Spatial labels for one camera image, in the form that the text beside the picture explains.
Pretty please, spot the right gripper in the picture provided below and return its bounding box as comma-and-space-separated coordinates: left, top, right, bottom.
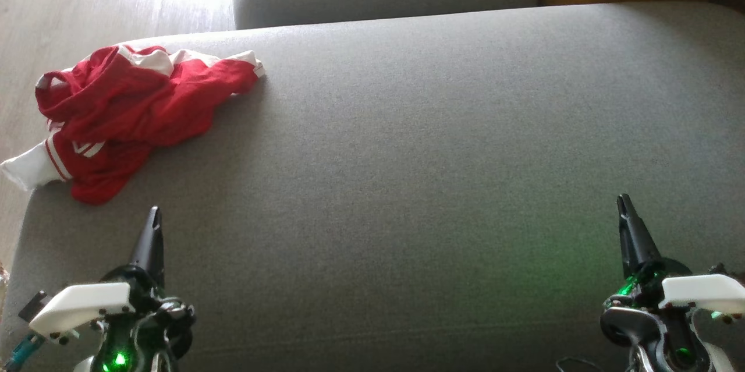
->
599, 194, 714, 372

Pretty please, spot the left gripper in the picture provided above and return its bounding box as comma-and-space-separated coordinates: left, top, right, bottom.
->
96, 207, 197, 372

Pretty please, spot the red white sports jersey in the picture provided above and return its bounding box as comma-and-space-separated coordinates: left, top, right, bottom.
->
0, 45, 175, 206

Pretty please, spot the large grey sofa seat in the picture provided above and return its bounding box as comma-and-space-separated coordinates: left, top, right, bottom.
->
0, 1, 745, 372

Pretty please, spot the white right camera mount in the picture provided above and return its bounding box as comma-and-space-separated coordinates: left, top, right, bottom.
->
658, 274, 745, 316

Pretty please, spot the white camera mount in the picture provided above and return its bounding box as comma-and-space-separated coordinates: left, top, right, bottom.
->
29, 282, 136, 339
658, 274, 745, 316

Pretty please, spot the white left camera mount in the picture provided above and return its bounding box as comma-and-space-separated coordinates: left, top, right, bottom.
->
29, 282, 136, 339

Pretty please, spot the thin black cable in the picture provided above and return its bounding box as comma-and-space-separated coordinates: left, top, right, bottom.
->
555, 357, 609, 372

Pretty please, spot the teal cable connector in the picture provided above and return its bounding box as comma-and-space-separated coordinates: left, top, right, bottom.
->
2, 332, 45, 372

